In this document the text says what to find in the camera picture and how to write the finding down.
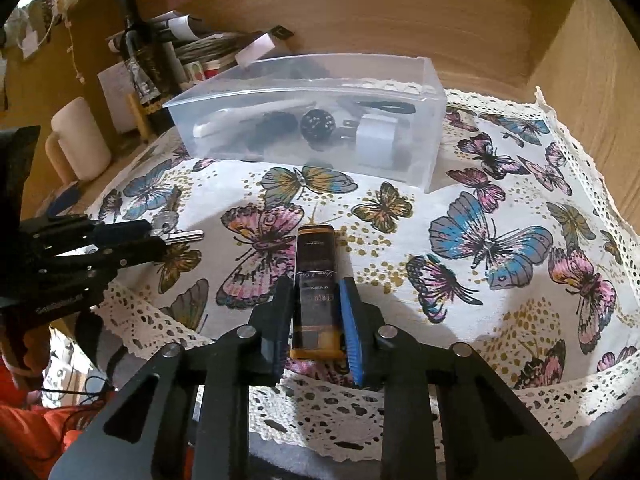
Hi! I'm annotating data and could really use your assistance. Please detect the silver keys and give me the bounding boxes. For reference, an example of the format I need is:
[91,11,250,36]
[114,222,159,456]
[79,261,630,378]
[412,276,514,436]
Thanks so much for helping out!
[149,186,205,245]

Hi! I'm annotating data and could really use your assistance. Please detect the white charger plug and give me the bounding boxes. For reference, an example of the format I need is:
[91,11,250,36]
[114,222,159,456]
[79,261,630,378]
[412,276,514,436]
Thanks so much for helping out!
[346,114,398,169]

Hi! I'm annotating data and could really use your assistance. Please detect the clear plastic storage box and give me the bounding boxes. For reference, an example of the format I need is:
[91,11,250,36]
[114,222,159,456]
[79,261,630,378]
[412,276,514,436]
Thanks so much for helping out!
[165,53,447,191]

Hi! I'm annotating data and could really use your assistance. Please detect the pink cylindrical mug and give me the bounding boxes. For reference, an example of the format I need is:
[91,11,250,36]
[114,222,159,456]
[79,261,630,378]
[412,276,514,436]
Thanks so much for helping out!
[44,96,112,184]

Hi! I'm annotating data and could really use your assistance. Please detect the yellow pen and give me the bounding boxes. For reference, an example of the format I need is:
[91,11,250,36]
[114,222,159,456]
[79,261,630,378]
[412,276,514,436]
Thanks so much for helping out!
[127,92,152,144]

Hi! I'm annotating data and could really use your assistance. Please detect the butterfly print lace tablecloth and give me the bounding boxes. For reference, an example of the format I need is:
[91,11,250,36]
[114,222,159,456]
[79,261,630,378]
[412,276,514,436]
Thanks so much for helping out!
[90,90,639,469]

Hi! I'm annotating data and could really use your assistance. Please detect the dark wine bottle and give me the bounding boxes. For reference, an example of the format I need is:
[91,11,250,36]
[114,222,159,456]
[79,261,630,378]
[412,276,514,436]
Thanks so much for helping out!
[119,0,180,133]

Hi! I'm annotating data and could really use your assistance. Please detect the white small cardboard box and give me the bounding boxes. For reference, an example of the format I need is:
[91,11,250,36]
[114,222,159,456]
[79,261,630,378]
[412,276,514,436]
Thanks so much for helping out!
[235,34,277,67]

